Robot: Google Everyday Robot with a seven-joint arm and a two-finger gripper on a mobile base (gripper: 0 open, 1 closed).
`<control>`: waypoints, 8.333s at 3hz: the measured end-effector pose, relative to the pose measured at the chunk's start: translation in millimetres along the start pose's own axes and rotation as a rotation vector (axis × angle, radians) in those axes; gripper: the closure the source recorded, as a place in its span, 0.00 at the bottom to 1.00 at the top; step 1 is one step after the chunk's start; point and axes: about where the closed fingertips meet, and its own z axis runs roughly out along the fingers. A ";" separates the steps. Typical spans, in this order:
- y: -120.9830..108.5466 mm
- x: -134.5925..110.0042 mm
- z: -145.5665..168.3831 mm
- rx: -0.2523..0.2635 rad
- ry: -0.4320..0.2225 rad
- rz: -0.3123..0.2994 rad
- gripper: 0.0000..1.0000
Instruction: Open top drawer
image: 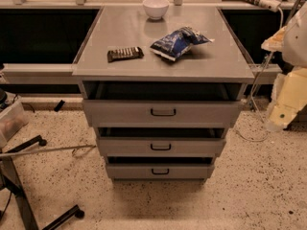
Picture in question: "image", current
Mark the grey top drawer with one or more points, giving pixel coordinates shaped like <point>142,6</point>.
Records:
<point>160,113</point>

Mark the grey bottom drawer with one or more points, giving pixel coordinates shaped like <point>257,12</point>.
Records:
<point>152,171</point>

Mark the white ceramic bowl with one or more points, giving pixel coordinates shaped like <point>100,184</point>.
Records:
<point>155,9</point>

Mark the dark chocolate bar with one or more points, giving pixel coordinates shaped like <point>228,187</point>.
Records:
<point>124,54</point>

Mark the blue chip bag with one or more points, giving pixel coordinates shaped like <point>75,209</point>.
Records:
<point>174,45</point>

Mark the black rolling stand base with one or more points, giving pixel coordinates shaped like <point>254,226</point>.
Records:
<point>10,180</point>

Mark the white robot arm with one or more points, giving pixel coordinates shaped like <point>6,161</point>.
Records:
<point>291,40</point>

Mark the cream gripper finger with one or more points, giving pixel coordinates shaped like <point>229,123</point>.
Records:
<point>289,96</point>

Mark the clear plastic storage bin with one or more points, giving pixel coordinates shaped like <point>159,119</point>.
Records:
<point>12,118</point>

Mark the thin metal rod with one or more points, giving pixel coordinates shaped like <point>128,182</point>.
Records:
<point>44,150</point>

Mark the small black floor object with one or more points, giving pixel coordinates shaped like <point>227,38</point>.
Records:
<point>59,106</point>

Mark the grey drawer cabinet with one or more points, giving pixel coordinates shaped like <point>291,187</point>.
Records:
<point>212,72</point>

